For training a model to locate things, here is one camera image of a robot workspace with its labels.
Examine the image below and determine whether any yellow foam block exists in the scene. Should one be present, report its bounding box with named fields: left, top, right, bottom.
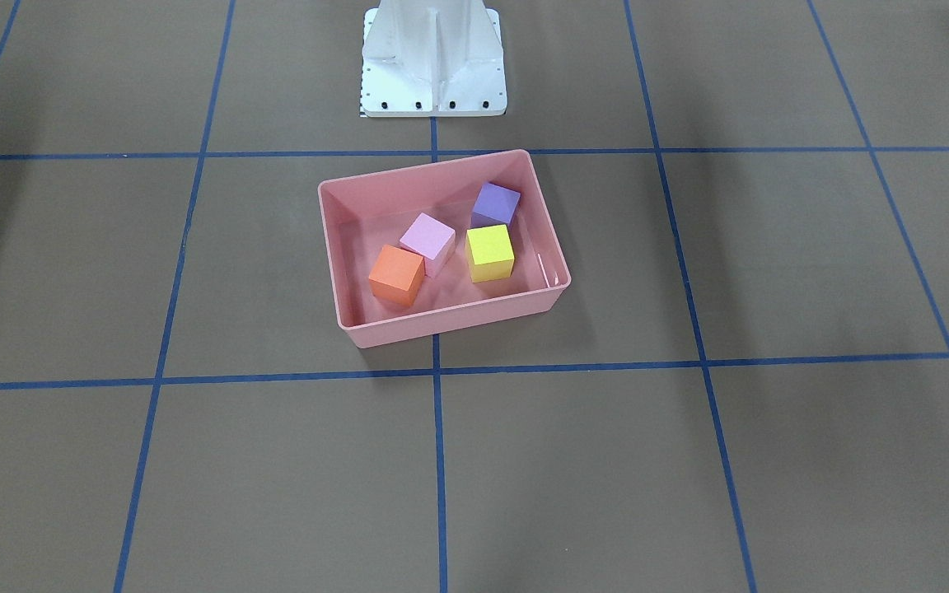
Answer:
left=465, top=224, right=516, bottom=284

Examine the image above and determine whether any pink foam block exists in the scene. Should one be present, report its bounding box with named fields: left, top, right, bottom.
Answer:
left=399, top=213, right=458, bottom=278

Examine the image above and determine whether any orange foam block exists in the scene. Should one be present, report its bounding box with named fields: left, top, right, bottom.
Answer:
left=367, top=245, right=425, bottom=307

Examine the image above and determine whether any purple foam block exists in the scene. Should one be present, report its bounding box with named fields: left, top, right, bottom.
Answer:
left=470, top=183, right=522, bottom=228

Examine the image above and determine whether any pink plastic bin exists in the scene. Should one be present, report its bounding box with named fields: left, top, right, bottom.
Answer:
left=319, top=150, right=572, bottom=348

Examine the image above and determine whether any white pedestal column base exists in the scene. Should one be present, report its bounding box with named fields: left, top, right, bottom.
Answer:
left=359, top=1, right=508, bottom=118

